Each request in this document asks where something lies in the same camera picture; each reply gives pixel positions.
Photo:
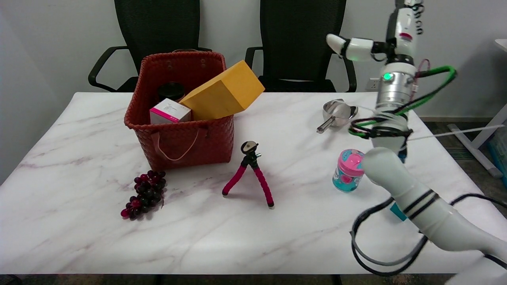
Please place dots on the dark purple grape bunch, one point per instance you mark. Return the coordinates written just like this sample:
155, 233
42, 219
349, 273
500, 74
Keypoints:
145, 194

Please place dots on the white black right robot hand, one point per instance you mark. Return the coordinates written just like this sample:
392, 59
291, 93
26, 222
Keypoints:
404, 35

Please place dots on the black lidded jar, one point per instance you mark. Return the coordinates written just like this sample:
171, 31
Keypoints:
170, 91

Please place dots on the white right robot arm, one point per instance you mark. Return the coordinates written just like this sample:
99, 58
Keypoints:
420, 206

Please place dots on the black mesh office chair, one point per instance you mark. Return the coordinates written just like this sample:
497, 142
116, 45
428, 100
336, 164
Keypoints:
158, 27
301, 35

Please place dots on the silver metal scoop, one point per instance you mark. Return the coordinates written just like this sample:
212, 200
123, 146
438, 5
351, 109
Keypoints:
338, 113

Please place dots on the pink flexible mini tripod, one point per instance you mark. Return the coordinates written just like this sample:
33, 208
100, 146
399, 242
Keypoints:
249, 158

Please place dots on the white desk frame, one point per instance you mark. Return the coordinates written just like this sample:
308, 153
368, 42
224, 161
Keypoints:
475, 148

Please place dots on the brown woven storage basket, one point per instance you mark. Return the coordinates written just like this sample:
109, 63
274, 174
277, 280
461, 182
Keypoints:
186, 136

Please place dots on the pink and teal cup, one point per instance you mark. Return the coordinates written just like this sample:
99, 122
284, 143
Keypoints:
347, 174

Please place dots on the yellow rectangular box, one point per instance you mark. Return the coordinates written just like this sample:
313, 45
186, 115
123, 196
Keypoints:
223, 93

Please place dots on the teal small object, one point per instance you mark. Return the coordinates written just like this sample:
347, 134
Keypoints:
397, 211

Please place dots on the blue storage bin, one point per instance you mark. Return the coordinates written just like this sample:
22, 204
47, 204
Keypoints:
500, 154

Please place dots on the white and pink carton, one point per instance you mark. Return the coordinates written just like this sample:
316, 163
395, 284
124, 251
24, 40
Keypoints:
170, 111

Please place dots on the white wall socket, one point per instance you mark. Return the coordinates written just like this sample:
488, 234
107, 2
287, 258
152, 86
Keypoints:
372, 84

